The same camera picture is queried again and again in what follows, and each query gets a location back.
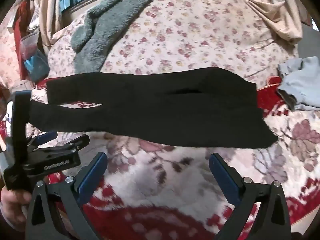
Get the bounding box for person's left hand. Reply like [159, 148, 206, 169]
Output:
[1, 176, 32, 207]

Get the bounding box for clear plastic bag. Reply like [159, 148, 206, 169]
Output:
[20, 29, 50, 83]

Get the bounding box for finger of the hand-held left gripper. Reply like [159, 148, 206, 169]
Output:
[26, 131, 58, 148]
[28, 134, 90, 157]

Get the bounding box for red hanging cloth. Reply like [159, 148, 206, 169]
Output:
[12, 0, 31, 80]

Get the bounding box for black pants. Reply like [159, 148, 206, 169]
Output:
[29, 67, 279, 149]

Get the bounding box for grey fleece blanket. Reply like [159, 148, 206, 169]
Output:
[71, 0, 184, 73]

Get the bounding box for pale floral quilt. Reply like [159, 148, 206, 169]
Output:
[47, 0, 300, 90]

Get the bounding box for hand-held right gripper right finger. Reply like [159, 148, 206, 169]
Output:
[209, 152, 293, 240]

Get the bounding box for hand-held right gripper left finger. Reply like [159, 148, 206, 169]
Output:
[25, 152, 108, 240]

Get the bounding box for light blue garment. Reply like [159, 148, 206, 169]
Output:
[277, 56, 320, 112]

